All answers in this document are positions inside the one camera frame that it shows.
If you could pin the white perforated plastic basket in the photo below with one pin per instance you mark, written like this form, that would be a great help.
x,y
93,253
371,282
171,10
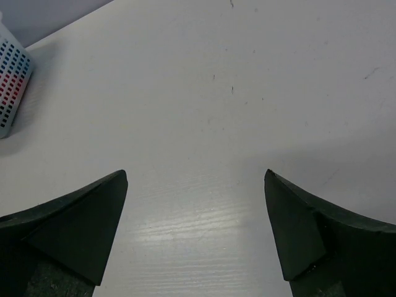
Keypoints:
x,y
16,68

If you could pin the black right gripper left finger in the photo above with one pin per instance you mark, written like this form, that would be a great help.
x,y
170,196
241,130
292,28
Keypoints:
x,y
62,247

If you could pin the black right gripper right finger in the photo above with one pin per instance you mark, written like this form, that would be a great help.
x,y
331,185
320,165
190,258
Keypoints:
x,y
325,250

